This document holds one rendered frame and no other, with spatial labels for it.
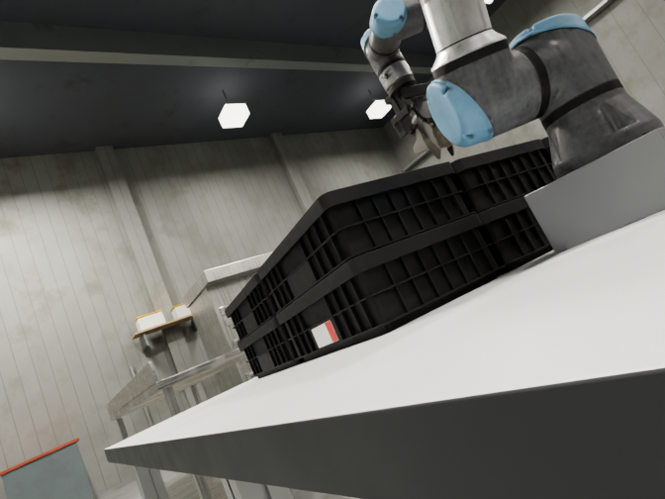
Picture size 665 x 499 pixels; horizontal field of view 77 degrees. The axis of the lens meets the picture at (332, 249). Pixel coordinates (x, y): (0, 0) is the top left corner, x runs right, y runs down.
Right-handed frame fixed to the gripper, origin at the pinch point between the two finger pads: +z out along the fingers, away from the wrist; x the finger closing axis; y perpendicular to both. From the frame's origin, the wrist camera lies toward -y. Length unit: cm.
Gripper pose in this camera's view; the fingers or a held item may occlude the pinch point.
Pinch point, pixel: (445, 150)
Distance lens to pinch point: 104.7
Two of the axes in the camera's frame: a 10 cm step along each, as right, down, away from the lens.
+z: 4.4, 8.9, -1.4
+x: -7.3, 2.7, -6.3
